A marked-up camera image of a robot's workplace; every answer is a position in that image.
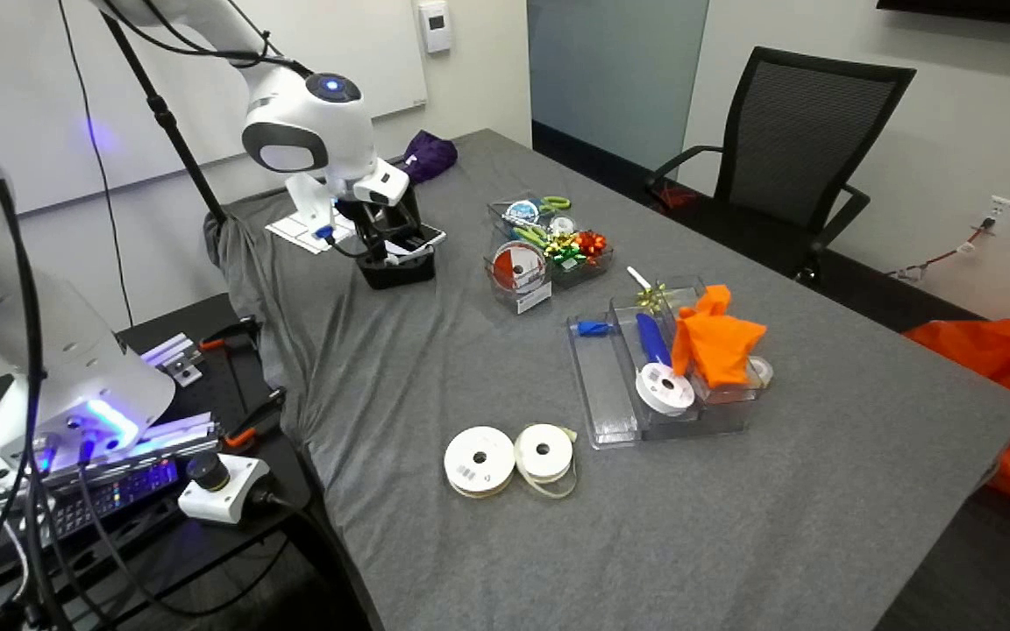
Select long clear plastic tray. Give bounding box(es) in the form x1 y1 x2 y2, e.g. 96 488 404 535
564 306 647 455

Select green handled scissors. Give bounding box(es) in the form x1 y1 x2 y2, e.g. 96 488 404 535
537 191 578 221

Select white ribbon spool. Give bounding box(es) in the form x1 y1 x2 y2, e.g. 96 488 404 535
441 425 523 505
511 422 587 505

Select red ribbon spool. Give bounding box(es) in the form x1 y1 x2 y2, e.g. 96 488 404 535
489 241 552 290

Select red gift bow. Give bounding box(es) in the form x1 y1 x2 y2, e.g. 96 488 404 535
571 228 615 264

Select white emergency stop box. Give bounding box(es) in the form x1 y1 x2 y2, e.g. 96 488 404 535
177 446 274 528

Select black robot cart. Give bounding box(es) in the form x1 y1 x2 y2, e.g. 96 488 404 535
0 290 365 631

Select large clear plastic box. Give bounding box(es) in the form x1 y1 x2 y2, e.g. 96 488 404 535
606 276 780 446

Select orange cloth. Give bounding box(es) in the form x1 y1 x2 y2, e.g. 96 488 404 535
666 279 773 394

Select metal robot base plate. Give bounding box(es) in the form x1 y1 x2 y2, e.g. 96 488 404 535
0 407 226 554

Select orange handled clamp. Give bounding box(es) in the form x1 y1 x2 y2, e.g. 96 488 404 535
218 390 290 455
198 320 268 356

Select white wall thermostat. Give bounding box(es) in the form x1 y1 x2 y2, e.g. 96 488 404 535
415 0 460 60

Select blue capped pen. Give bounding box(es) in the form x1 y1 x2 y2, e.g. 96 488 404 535
569 316 622 342

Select purple folded umbrella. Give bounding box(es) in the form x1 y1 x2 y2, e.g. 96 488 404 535
391 125 462 185

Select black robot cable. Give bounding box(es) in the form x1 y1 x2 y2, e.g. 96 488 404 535
96 0 317 82

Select black mesh office chair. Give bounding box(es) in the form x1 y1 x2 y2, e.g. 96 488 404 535
643 41 922 285

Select small clear plastic box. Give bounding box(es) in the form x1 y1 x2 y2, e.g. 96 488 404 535
482 237 559 320

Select thin wall outlet cable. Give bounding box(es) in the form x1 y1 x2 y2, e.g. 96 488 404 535
888 217 999 285

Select grey tablecloth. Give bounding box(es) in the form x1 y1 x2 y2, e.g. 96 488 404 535
203 125 1010 631

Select white label sheet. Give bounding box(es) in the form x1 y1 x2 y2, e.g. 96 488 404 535
262 208 349 258

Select yellow green gift bow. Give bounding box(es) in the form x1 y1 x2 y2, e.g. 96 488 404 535
511 226 587 279

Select small silver metal bracket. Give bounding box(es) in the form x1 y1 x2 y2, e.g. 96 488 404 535
141 330 207 390

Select black camera tripod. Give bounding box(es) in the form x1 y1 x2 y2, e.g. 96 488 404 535
107 9 231 228

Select black wall television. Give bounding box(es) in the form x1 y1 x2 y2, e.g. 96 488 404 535
874 0 1010 34

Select blue marker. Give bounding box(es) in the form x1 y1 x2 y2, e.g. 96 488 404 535
632 306 676 367

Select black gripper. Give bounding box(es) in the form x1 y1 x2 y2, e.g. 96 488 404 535
334 194 418 270

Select clear tray with bows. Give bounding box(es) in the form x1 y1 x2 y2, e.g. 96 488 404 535
484 191 622 290

